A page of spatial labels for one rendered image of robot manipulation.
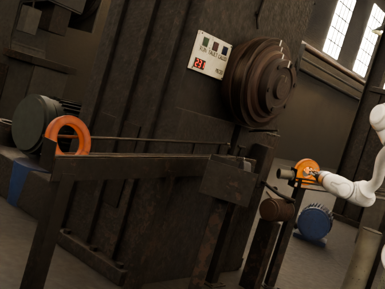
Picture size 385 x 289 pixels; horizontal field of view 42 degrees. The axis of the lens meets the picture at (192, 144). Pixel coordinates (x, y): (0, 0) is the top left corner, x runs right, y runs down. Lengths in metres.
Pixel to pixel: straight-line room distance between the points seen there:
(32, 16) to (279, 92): 4.27
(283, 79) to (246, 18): 0.37
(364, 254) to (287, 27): 1.34
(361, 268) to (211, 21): 1.57
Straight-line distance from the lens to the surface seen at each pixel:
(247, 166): 2.03
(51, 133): 1.83
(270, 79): 2.51
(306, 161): 3.01
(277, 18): 2.91
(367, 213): 5.29
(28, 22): 6.37
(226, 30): 2.55
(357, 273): 3.03
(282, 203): 2.87
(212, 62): 2.47
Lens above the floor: 0.92
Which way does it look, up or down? 5 degrees down
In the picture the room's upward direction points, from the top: 17 degrees clockwise
